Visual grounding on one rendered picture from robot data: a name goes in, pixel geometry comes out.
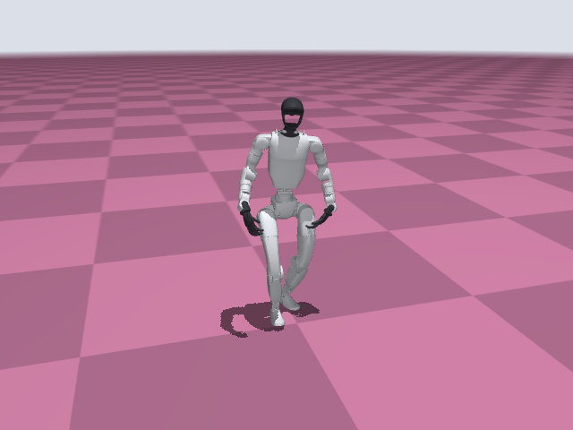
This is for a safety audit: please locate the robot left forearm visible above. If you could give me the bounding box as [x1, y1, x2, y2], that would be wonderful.
[321, 168, 337, 213]

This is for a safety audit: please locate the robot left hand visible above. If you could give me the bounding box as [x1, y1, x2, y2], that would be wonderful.
[305, 204, 334, 228]

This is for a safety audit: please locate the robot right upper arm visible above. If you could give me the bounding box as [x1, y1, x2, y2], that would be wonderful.
[245, 134, 271, 182]

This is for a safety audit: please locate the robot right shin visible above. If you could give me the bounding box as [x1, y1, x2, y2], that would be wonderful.
[267, 267, 282, 312]

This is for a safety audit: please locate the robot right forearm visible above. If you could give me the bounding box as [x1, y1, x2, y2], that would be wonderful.
[237, 168, 252, 211]

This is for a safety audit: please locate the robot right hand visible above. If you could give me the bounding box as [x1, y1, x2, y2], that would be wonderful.
[240, 201, 264, 237]

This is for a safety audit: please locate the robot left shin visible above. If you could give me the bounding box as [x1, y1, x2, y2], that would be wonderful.
[282, 266, 308, 297]

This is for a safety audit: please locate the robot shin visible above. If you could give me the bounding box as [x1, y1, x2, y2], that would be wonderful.
[267, 267, 282, 312]
[282, 266, 308, 297]

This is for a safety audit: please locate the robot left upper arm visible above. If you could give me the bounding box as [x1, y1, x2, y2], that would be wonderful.
[307, 135, 329, 181]

